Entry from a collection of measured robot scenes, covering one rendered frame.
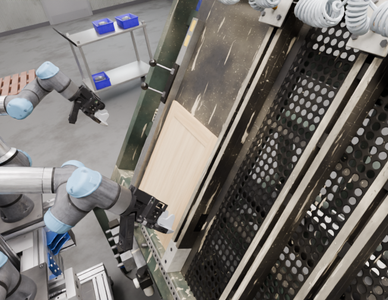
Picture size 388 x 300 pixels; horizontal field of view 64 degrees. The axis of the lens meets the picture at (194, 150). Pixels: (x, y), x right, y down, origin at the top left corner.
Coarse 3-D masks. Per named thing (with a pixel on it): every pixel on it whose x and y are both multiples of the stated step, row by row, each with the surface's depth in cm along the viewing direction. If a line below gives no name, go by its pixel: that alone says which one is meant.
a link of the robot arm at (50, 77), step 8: (48, 64) 120; (40, 72) 119; (48, 72) 120; (56, 72) 122; (40, 80) 122; (48, 80) 121; (56, 80) 122; (64, 80) 124; (48, 88) 124; (56, 88) 124; (64, 88) 125
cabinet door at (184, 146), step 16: (176, 112) 149; (176, 128) 148; (192, 128) 136; (160, 144) 157; (176, 144) 146; (192, 144) 135; (208, 144) 125; (160, 160) 156; (176, 160) 144; (192, 160) 133; (144, 176) 167; (160, 176) 153; (176, 176) 142; (192, 176) 131; (160, 192) 151; (176, 192) 140; (192, 192) 129; (176, 208) 138; (176, 224) 136; (160, 240) 144
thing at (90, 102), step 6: (78, 90) 129; (84, 90) 130; (78, 96) 132; (84, 96) 132; (90, 96) 133; (96, 96) 139; (84, 102) 133; (90, 102) 132; (96, 102) 136; (84, 108) 133; (90, 108) 135; (96, 108) 136
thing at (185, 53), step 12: (192, 36) 144; (192, 48) 147; (180, 60) 149; (180, 72) 150; (168, 96) 154; (168, 108) 157; (156, 120) 160; (156, 132) 160; (144, 156) 165; (144, 168) 168; (132, 180) 173
